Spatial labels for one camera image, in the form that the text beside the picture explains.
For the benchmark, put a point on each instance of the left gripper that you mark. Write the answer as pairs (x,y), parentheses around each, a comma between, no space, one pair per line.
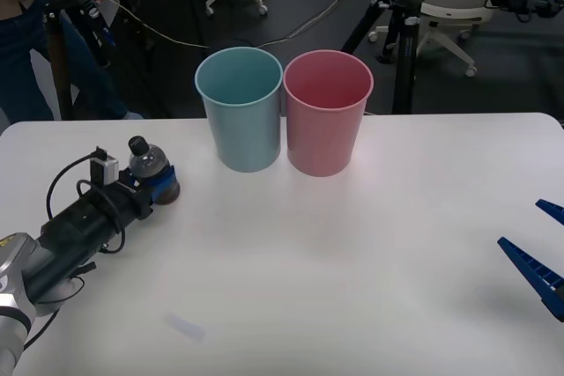
(92,226)

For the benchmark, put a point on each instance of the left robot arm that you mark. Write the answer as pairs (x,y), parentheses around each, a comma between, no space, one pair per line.
(44,281)

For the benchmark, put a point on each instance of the black tripod with blue marks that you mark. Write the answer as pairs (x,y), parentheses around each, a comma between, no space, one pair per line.
(405,54)

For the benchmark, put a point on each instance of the person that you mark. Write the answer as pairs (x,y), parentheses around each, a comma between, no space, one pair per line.
(26,54)

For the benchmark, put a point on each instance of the dark drink bottle black cap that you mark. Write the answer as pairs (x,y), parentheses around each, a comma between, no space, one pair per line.
(147,162)

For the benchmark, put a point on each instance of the black camera tripod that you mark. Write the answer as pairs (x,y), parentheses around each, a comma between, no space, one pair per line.
(59,63)

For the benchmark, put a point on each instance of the pale blue plastic bin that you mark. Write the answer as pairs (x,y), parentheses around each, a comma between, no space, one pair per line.
(247,138)

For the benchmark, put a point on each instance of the pink plastic bin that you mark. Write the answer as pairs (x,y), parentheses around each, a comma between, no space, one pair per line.
(321,142)

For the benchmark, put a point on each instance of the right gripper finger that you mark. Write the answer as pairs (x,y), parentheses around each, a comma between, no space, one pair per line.
(554,211)
(533,274)

